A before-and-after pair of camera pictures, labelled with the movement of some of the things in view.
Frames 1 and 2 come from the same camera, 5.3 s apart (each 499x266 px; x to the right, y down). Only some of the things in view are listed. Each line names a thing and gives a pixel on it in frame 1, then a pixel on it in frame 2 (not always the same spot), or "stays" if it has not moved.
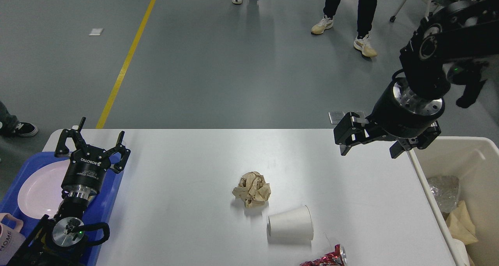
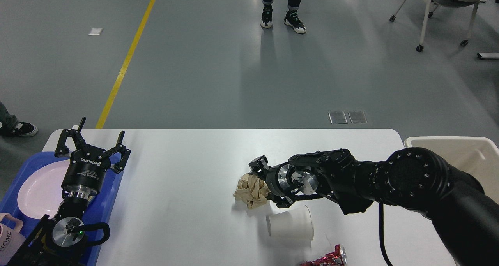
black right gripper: x=398 y=112 -> x=279 y=179
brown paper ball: x=253 y=189 stays
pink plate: x=41 y=195 stays
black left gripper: x=89 y=165 stays
